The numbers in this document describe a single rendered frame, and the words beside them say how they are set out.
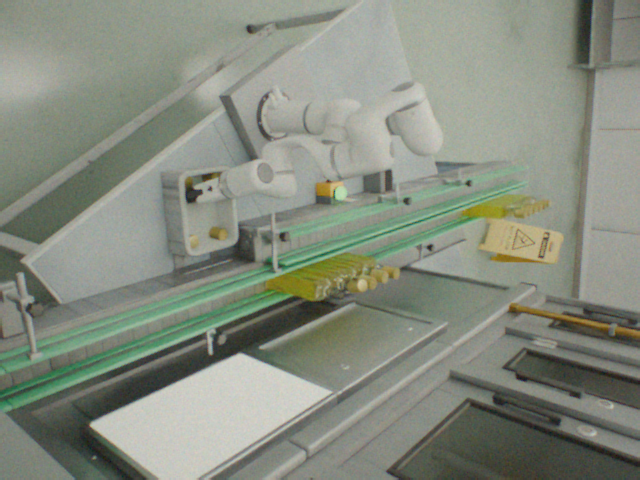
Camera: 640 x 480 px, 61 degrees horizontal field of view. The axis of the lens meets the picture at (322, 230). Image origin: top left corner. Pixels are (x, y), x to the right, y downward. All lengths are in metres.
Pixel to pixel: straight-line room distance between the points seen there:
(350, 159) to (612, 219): 6.23
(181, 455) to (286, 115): 0.94
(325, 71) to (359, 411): 1.18
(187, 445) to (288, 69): 1.11
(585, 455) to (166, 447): 0.79
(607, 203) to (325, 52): 5.70
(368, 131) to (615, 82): 6.11
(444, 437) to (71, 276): 0.92
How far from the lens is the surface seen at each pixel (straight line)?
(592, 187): 7.28
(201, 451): 1.10
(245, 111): 1.60
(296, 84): 1.75
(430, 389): 1.33
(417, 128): 1.23
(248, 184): 1.27
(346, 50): 2.03
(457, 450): 1.16
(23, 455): 0.54
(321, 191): 1.87
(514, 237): 4.83
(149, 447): 1.14
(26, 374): 1.29
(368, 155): 1.19
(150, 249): 1.50
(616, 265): 7.41
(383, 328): 1.55
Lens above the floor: 2.02
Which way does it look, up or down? 41 degrees down
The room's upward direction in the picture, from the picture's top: 99 degrees clockwise
